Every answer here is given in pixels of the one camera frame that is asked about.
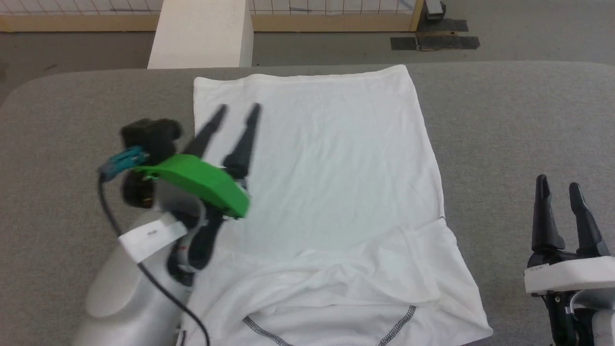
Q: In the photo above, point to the small black floor tape patch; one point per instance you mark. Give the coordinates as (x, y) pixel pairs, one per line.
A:
(444, 26)

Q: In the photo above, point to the white garment with grey stitching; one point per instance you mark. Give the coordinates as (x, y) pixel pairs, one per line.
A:
(336, 182)

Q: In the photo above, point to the white rectangular box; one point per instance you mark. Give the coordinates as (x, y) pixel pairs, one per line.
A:
(202, 33)

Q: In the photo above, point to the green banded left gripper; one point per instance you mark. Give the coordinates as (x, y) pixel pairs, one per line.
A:
(202, 182)

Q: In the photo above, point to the lemon print partition wooden frame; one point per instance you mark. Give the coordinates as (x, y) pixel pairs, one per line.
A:
(312, 19)

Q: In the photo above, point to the grey metal stand foot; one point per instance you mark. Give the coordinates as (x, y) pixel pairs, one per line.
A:
(435, 8)

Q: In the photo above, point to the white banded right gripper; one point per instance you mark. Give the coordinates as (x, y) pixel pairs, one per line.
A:
(571, 274)

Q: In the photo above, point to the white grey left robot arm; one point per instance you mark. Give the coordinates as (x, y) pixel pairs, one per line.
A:
(129, 293)

